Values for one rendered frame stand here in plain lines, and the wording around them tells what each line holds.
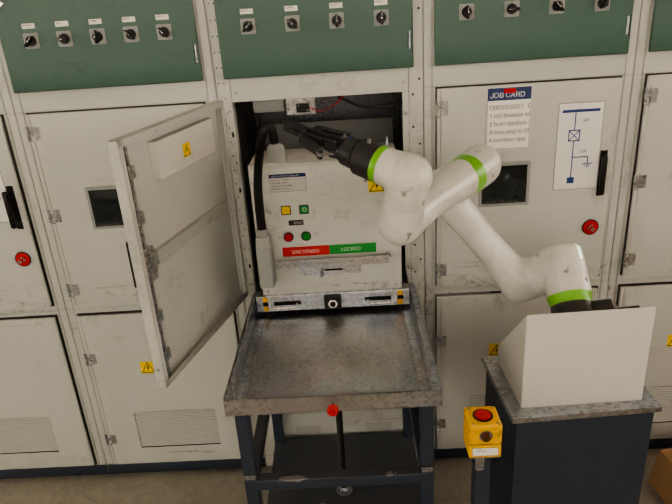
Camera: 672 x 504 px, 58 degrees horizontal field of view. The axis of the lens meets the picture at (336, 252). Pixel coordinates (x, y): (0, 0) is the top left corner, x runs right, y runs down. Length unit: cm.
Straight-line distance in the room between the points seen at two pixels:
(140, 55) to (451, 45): 101
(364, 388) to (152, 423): 124
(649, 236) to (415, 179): 132
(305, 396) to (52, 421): 143
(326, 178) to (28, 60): 105
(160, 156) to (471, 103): 104
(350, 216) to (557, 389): 83
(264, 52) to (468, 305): 119
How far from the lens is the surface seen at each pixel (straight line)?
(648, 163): 242
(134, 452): 290
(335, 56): 210
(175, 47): 216
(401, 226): 144
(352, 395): 177
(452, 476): 277
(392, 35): 210
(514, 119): 221
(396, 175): 138
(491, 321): 247
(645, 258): 255
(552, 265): 192
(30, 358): 277
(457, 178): 165
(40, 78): 231
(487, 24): 215
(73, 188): 238
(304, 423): 269
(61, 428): 293
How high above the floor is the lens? 188
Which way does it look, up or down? 23 degrees down
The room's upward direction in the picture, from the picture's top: 4 degrees counter-clockwise
